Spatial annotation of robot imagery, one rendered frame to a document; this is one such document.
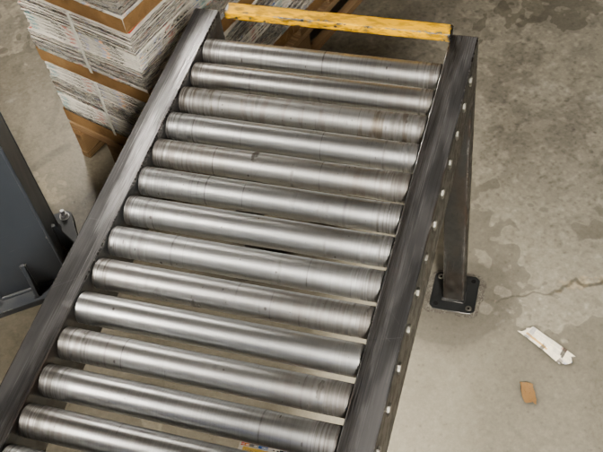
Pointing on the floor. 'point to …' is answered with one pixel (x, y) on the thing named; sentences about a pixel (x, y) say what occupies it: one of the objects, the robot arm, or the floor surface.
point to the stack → (136, 53)
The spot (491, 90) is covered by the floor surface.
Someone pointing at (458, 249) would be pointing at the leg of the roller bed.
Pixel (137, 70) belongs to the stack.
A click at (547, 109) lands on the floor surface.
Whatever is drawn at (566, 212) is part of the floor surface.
